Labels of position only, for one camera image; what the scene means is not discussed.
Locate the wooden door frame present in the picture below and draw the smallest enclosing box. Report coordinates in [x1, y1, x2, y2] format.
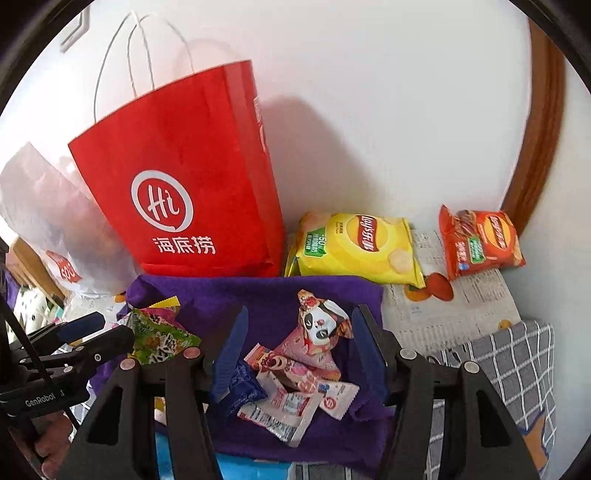
[501, 21, 568, 236]

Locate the pink and green snack packet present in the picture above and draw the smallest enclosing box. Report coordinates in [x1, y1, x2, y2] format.
[127, 298, 183, 344]

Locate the pink bear candy packet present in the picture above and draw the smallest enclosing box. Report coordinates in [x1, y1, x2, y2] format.
[244, 344, 319, 393]

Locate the pink panda snack packet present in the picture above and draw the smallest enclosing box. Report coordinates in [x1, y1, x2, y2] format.
[272, 290, 354, 381]

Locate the yellow chips bag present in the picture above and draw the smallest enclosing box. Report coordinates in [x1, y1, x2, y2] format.
[284, 211, 426, 289]

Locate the person's left hand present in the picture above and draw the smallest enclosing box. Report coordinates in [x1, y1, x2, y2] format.
[28, 410, 77, 468]

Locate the red and white snack packet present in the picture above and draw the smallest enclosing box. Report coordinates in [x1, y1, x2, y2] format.
[238, 378, 324, 448]

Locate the newspaper sheet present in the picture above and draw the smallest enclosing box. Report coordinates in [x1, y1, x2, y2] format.
[383, 231, 525, 356]

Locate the small white snack packet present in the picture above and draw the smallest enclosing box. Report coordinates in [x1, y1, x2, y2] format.
[318, 381, 360, 420]

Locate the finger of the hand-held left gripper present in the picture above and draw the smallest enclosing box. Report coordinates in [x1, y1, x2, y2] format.
[21, 325, 136, 385]
[25, 311, 105, 357]

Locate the green triangular snack packet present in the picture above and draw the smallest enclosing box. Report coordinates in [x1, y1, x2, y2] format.
[134, 325, 202, 366]

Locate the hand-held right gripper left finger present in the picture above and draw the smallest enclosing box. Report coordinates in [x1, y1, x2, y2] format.
[58, 305, 250, 480]

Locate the grey checked blanket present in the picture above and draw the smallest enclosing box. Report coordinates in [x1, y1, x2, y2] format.
[291, 320, 557, 480]

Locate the white floral pillow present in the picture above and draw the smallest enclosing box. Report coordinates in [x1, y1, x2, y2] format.
[14, 284, 61, 324]

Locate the red paper bag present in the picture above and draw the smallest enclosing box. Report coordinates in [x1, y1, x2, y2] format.
[68, 9, 286, 278]

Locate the purple cloth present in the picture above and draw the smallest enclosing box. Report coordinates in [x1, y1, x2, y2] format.
[90, 274, 398, 478]

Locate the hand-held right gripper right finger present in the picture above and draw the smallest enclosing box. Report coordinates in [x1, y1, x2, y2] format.
[351, 305, 541, 480]

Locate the orange chips bag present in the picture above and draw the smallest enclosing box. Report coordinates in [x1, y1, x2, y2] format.
[438, 204, 527, 282]

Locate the blue tissue pack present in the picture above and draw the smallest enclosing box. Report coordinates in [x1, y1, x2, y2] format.
[217, 453, 293, 480]

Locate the white plastic shopping bag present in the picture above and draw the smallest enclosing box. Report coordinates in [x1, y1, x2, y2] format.
[0, 141, 139, 298]

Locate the white wall switch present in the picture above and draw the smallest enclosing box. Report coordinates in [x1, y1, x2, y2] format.
[59, 7, 92, 52]

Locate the wooden headboard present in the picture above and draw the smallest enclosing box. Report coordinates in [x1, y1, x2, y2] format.
[11, 235, 65, 301]

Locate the dark blue snack packet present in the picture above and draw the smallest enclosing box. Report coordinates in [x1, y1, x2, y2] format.
[210, 360, 269, 416]

